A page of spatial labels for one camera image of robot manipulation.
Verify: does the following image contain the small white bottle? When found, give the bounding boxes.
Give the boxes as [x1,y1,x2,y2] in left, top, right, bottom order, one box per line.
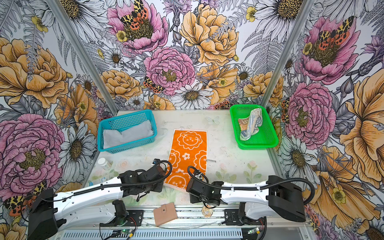
[97,158,112,171]

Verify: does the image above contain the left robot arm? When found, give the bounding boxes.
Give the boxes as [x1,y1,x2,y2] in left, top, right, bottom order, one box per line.
[27,161,173,240]

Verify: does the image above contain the blue white plastic packet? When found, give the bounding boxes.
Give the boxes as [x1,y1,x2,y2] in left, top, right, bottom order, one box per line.
[88,177,108,187]

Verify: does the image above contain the striped grey patterned towel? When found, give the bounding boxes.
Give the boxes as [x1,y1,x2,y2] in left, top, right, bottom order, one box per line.
[238,108,263,141]

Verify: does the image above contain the green plastic basket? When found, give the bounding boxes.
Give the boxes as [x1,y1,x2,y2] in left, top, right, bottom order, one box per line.
[230,105,279,150]

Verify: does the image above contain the brown leather wallet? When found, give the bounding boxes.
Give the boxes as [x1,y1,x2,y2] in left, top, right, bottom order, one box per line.
[153,203,178,227]

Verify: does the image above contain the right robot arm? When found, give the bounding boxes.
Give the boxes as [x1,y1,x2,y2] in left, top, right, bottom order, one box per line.
[186,176,306,223]

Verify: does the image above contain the orange patterned white towel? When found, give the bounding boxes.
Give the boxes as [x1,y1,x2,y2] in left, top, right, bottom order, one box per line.
[165,130,208,191]

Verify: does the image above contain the teal plastic basket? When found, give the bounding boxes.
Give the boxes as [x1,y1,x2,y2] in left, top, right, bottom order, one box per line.
[97,110,157,154]

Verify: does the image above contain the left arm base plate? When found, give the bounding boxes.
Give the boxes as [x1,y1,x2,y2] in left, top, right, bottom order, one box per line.
[100,210,144,227]

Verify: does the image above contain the right black corrugated cable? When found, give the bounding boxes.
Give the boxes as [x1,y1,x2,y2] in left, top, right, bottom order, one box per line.
[186,165,316,206]

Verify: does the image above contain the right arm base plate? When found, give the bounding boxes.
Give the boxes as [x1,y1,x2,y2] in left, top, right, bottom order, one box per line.
[222,209,266,226]

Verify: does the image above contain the aluminium front rail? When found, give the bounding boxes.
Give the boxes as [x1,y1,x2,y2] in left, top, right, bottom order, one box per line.
[52,206,316,240]

